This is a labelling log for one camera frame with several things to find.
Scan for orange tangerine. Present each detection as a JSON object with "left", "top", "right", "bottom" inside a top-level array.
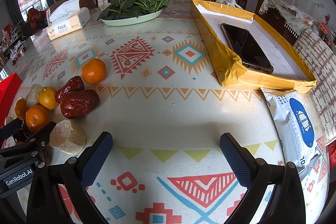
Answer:
[
  {"left": 25, "top": 105, "right": 50, "bottom": 133},
  {"left": 82, "top": 59, "right": 106, "bottom": 85},
  {"left": 14, "top": 98, "right": 28, "bottom": 121}
]

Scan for beige rice cake puff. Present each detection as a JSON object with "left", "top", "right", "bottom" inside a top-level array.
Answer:
[{"left": 49, "top": 119, "right": 86, "bottom": 155}]

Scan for pale rice cake puff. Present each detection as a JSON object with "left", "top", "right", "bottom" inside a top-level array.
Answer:
[{"left": 26, "top": 84, "right": 43, "bottom": 109}]

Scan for yellow-orange tangerine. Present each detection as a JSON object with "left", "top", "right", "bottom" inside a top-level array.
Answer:
[{"left": 39, "top": 86, "right": 58, "bottom": 110}]

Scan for red tray box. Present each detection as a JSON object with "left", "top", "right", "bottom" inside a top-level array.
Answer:
[{"left": 0, "top": 73, "right": 22, "bottom": 127}]

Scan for large red jujube date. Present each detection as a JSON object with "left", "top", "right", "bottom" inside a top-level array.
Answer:
[{"left": 60, "top": 89, "right": 100, "bottom": 119}]

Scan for cleaning wipes pack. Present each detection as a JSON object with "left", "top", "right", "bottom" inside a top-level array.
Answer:
[{"left": 261, "top": 88, "right": 322, "bottom": 180}]

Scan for white tissue box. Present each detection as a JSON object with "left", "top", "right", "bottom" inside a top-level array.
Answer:
[{"left": 47, "top": 0, "right": 91, "bottom": 40}]

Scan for black smartphone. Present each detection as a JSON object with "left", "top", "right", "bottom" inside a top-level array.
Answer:
[{"left": 220, "top": 23, "right": 273, "bottom": 75}]

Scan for patterned chair at right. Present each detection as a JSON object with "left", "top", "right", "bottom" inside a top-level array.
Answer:
[{"left": 293, "top": 29, "right": 336, "bottom": 144}]

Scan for white plate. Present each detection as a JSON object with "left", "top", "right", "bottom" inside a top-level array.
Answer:
[{"left": 101, "top": 9, "right": 163, "bottom": 27}]

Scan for green spinach leaves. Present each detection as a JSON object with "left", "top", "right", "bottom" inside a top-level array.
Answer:
[{"left": 97, "top": 0, "right": 170, "bottom": 20}]

